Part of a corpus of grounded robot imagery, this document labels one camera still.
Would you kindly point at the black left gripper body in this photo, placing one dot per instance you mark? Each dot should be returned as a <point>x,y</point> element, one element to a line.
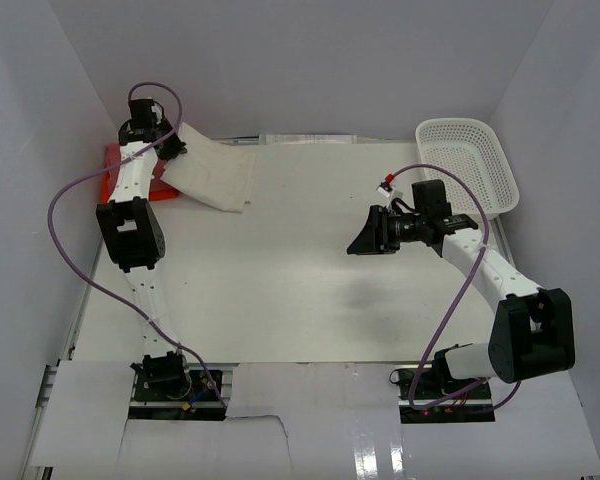
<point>171,146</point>

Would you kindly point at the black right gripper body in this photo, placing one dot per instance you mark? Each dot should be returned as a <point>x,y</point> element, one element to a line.
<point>405,229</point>

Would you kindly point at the white t shirt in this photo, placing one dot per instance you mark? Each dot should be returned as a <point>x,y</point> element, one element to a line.
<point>217,175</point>

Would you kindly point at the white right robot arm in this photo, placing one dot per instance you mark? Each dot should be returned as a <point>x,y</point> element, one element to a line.
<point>532,334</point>

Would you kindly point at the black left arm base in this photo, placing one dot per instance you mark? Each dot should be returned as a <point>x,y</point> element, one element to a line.
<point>197,403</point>

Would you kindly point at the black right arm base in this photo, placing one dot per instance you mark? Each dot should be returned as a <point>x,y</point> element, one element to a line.
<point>470,407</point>

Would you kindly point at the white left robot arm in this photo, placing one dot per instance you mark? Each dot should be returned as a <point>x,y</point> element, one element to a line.
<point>135,242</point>

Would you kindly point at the folded orange t shirt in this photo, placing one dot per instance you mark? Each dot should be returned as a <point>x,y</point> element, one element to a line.
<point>159,190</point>

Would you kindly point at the folded red t shirt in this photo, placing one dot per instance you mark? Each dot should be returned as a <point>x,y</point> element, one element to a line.
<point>112,157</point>

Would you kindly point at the papers at table back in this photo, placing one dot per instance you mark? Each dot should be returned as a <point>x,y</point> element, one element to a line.
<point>306,139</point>

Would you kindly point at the white perforated plastic basket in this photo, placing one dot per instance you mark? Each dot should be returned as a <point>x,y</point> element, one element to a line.
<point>468,157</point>

